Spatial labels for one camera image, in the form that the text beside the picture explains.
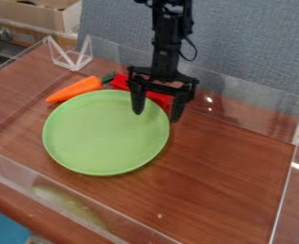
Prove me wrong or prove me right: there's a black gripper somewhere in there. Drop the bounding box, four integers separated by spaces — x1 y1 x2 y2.
126 66 199 122

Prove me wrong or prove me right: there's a green round plate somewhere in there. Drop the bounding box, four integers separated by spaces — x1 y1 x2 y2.
41 90 169 176

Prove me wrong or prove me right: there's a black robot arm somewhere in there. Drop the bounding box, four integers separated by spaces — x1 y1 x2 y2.
126 0 199 122

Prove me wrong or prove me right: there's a red rectangular block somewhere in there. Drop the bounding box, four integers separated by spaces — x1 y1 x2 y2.
110 72 173 112

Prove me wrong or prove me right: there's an orange toy carrot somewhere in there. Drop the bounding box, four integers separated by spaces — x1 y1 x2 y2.
45 72 115 103

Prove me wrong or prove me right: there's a cardboard box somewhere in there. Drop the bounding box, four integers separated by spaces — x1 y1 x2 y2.
0 0 82 32

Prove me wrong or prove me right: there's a wooden shelf unit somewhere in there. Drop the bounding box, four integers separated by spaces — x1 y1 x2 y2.
0 18 78 65

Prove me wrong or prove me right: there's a black cable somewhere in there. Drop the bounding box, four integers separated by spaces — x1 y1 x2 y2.
177 34 199 63

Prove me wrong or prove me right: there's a clear acrylic enclosure wall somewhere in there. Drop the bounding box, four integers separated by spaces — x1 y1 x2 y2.
0 40 299 244

